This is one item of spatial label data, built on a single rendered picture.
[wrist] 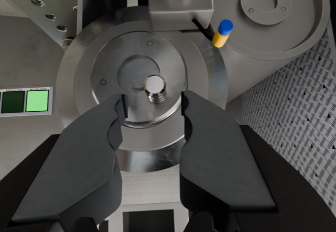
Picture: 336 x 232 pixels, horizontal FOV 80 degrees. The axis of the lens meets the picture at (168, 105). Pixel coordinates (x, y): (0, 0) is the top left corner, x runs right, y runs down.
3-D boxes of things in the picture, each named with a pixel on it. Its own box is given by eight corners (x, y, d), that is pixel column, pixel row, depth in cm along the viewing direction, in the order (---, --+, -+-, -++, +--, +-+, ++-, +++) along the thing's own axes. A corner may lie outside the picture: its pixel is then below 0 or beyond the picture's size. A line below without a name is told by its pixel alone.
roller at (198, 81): (204, 17, 18) (215, 148, 16) (183, 89, 44) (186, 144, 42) (75, 22, 18) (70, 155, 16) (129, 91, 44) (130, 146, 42)
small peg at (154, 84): (155, 68, 12) (170, 85, 12) (157, 82, 15) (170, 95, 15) (138, 83, 12) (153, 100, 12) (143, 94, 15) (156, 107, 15)
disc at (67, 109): (220, 1, 19) (237, 168, 16) (219, 5, 19) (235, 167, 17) (59, 8, 18) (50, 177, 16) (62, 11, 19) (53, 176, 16)
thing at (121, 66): (143, 11, 16) (208, 77, 15) (145, 25, 18) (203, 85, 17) (68, 71, 15) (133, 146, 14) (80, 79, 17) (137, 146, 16)
